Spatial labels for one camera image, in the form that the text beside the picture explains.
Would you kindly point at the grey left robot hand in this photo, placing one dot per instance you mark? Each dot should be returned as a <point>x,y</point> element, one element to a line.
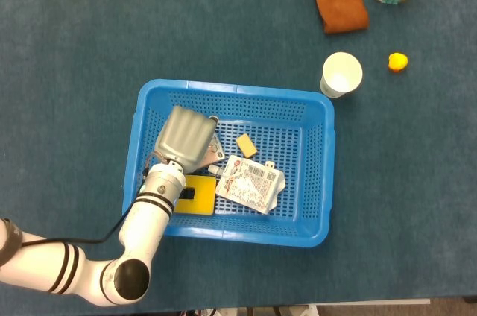
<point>184,139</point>

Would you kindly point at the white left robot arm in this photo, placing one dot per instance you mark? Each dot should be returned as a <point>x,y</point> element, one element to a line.
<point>145,226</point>

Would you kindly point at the blue perforated plastic basket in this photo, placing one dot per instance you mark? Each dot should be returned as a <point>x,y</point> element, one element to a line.
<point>261,107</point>

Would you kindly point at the small yellow sponge block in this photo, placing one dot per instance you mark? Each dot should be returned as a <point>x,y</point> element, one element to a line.
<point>246,144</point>

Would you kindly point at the white printed spout pouch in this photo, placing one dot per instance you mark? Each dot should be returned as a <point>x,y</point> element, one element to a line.
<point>249,185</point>

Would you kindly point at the teal felt table cover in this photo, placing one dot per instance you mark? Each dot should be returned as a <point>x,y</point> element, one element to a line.
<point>74,70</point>

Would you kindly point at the white paper cup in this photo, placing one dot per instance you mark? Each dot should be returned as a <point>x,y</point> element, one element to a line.
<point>341,72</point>

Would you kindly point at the yellow rubber duck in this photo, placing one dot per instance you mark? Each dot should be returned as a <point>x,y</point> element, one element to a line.
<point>397,61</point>

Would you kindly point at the yellow rectangular frame with hole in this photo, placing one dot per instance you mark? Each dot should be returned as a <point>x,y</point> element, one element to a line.
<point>203,196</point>

